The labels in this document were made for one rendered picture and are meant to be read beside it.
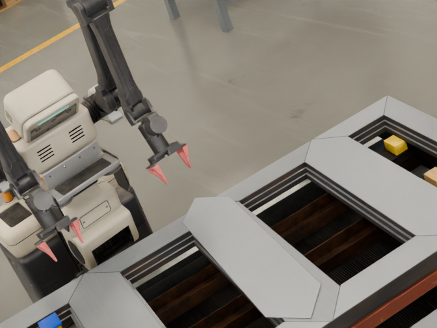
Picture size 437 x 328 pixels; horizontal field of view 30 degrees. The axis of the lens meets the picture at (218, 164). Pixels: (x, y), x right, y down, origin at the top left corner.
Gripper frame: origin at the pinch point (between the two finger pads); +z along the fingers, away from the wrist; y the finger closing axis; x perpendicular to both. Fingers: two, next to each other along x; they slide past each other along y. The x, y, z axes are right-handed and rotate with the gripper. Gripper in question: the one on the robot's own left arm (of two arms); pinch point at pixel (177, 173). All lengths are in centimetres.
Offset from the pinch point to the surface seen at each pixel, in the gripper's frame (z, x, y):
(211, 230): 19.4, -10.4, -4.5
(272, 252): 30.9, -33.0, -0.3
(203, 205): 13.6, 1.0, 2.0
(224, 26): -34, 276, 191
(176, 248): 19.2, -3.0, -15.0
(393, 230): 43, -50, 28
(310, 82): 23, 176, 167
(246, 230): 24.2, -19.8, 2.0
